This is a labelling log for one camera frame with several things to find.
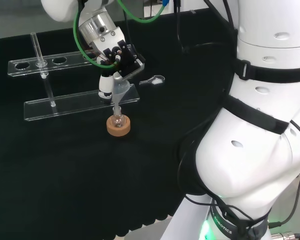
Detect translucent plastic funnel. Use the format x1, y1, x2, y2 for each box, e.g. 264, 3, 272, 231
111, 79, 131, 113

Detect black cable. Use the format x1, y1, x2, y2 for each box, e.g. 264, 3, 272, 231
173, 0, 190, 55

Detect clear acrylic funnel stand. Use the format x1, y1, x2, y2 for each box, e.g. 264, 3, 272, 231
7, 32, 140, 122

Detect black cloth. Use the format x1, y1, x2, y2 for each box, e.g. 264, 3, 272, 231
0, 8, 238, 237

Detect glass round-bottom flask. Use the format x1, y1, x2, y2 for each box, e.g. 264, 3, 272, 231
111, 106, 125, 129

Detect cork ring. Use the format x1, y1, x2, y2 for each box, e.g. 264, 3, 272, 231
106, 114, 131, 138

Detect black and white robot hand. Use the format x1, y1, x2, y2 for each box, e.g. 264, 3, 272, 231
89, 26, 145, 106

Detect clear weighing funnel with powder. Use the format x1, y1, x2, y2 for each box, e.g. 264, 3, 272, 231
139, 74, 165, 86

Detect green cable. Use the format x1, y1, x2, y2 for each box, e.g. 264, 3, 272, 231
73, 0, 165, 70

